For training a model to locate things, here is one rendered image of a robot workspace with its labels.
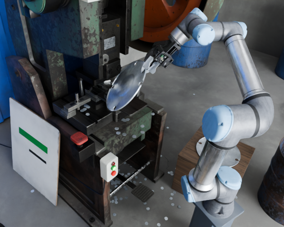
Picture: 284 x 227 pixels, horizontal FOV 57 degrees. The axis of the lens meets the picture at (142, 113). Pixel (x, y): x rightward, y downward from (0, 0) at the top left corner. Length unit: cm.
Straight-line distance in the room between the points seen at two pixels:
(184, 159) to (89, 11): 106
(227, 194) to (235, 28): 70
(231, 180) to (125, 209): 86
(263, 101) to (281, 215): 118
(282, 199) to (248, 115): 110
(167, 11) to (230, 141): 85
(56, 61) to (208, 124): 91
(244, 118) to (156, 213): 114
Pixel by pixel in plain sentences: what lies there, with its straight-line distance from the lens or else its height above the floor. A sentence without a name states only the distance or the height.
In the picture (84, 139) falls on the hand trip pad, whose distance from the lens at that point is 118.
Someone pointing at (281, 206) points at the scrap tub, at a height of 16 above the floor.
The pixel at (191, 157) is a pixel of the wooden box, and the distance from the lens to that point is 172.
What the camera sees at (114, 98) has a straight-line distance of 131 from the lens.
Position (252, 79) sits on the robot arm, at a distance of 100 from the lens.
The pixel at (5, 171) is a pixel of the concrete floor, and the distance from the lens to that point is 221.
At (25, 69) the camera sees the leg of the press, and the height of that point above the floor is 86.
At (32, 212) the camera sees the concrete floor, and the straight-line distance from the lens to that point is 193.
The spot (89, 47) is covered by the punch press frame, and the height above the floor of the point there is 110.
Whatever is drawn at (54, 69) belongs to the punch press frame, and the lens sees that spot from 149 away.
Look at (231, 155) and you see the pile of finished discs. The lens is 182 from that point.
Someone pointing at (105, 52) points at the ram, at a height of 102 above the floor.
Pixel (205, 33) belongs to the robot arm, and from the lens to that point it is 105.
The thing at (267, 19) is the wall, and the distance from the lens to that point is 440.
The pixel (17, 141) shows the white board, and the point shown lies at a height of 29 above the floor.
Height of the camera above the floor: 156
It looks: 37 degrees down
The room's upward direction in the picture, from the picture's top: 4 degrees clockwise
